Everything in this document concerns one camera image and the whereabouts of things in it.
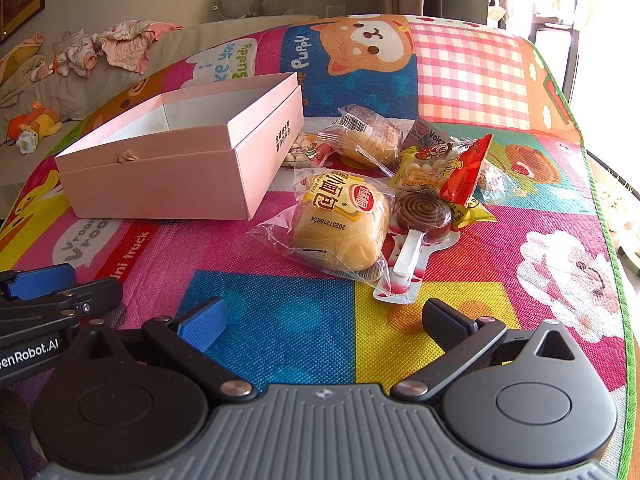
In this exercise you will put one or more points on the yellow snack packet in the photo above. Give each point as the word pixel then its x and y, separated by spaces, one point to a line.
pixel 470 216

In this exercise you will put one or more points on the large bread packet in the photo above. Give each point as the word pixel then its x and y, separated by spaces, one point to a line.
pixel 335 230

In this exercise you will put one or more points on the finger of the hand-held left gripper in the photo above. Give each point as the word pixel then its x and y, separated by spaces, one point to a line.
pixel 95 292
pixel 40 281

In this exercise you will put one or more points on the clear round cracker packet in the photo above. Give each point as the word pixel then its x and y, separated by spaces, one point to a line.
pixel 495 180

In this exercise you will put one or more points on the orange plush toy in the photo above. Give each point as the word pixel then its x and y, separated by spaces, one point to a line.
pixel 37 120

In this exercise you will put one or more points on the yellow pink cushion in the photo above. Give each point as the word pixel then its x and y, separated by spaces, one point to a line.
pixel 17 57

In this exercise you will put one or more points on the chocolate swirl lollipop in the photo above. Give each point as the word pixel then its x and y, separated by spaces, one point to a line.
pixel 420 212

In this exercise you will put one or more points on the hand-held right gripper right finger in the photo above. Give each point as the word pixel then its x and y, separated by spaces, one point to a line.
pixel 442 325

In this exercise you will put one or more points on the colourful printed play mat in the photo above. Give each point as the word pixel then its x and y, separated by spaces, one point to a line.
pixel 300 310

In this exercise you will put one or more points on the white patterned baby clothes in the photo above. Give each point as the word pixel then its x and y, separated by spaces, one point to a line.
pixel 77 55

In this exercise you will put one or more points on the white wall socket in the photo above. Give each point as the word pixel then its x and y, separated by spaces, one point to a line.
pixel 334 10

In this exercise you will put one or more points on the pink baby clothes pile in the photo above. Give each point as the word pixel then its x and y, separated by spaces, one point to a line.
pixel 130 45

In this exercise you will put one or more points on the small clear bread packet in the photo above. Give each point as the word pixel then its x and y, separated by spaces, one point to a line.
pixel 365 145

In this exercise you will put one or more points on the pink cardboard box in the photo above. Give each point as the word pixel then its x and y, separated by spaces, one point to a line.
pixel 165 175

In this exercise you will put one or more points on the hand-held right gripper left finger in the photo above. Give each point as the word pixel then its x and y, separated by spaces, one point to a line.
pixel 200 325

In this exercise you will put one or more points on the red yellow ball biscuit packet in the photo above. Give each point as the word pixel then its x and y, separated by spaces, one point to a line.
pixel 430 170

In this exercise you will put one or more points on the white wafer packet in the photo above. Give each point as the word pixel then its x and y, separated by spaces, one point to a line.
pixel 425 132

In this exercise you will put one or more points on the pink ball biscuit packet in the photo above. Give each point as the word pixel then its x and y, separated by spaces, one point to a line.
pixel 305 152

